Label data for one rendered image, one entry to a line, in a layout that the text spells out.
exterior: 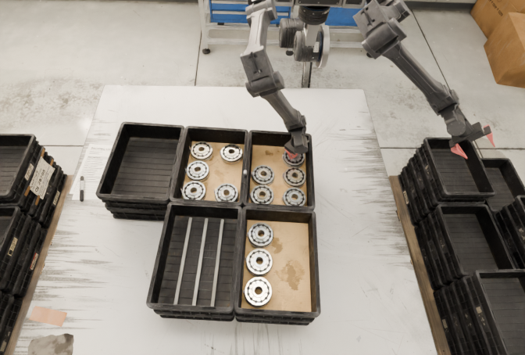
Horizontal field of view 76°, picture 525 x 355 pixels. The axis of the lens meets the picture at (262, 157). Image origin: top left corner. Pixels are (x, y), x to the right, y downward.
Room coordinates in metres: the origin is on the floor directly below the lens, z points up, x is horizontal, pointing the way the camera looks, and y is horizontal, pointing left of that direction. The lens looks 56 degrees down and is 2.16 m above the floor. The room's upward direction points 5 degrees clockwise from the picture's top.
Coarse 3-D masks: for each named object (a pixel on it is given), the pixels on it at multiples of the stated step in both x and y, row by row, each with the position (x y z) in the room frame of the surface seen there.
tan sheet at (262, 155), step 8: (256, 152) 0.94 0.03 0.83; (264, 152) 0.95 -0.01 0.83; (272, 152) 0.95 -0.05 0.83; (280, 152) 0.95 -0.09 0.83; (256, 160) 0.90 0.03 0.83; (264, 160) 0.90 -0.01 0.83; (272, 160) 0.90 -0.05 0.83; (280, 160) 0.91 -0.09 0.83; (272, 168) 0.86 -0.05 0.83; (280, 168) 0.86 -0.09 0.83; (304, 168) 0.88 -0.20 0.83; (280, 176) 0.82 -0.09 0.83; (272, 184) 0.77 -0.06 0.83; (280, 184) 0.78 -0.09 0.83; (304, 184) 0.79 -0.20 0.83; (280, 192) 0.73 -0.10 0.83; (304, 192) 0.74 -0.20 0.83; (280, 200) 0.69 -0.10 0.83
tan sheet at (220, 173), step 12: (192, 144) 0.96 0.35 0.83; (216, 144) 0.97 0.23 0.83; (240, 144) 0.99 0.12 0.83; (216, 156) 0.90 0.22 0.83; (216, 168) 0.83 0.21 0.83; (228, 168) 0.84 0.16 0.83; (240, 168) 0.84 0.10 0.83; (216, 180) 0.77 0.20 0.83; (228, 180) 0.77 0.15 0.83; (240, 180) 0.78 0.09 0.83; (192, 192) 0.69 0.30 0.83
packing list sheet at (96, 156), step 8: (88, 152) 0.94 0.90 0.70; (96, 152) 0.94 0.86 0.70; (104, 152) 0.95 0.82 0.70; (88, 160) 0.89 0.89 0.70; (96, 160) 0.90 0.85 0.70; (104, 160) 0.90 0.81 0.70; (80, 168) 0.84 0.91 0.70; (88, 168) 0.85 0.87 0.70; (96, 168) 0.85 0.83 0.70; (104, 168) 0.85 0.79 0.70; (88, 176) 0.80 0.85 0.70; (96, 176) 0.80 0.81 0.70; (88, 184) 0.76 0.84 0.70; (96, 184) 0.76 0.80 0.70; (72, 192) 0.70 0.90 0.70; (88, 192) 0.71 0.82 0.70
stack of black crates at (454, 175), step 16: (432, 144) 1.33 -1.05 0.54; (448, 144) 1.34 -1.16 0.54; (464, 144) 1.35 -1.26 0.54; (416, 160) 1.28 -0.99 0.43; (432, 160) 1.17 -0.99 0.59; (448, 160) 1.25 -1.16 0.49; (464, 160) 1.26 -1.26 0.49; (480, 160) 1.20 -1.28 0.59; (400, 176) 1.31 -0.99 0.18; (416, 176) 1.19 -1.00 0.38; (432, 176) 1.09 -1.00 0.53; (448, 176) 1.13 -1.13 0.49; (464, 176) 1.15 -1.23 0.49; (480, 176) 1.11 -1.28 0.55; (416, 192) 1.10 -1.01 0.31; (432, 192) 1.01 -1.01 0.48; (448, 192) 0.96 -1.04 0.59; (464, 192) 0.96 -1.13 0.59; (480, 192) 0.97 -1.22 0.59; (496, 192) 0.98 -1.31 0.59; (416, 208) 1.02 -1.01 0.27; (432, 208) 0.95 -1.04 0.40; (416, 224) 0.95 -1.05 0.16
